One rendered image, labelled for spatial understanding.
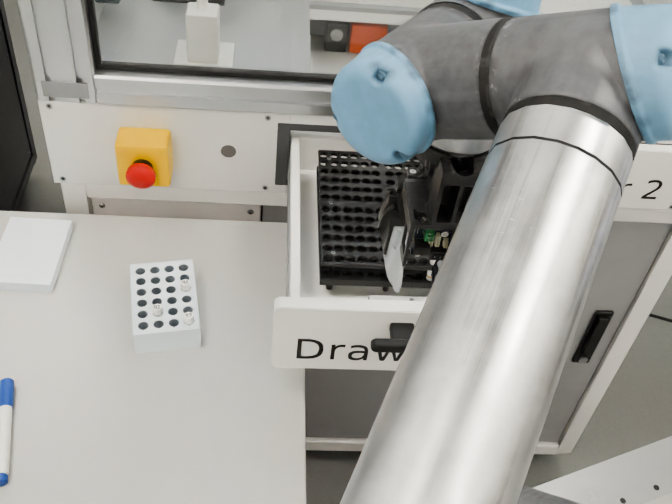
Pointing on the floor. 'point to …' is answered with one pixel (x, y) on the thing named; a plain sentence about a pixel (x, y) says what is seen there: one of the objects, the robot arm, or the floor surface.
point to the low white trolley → (153, 373)
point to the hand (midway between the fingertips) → (416, 274)
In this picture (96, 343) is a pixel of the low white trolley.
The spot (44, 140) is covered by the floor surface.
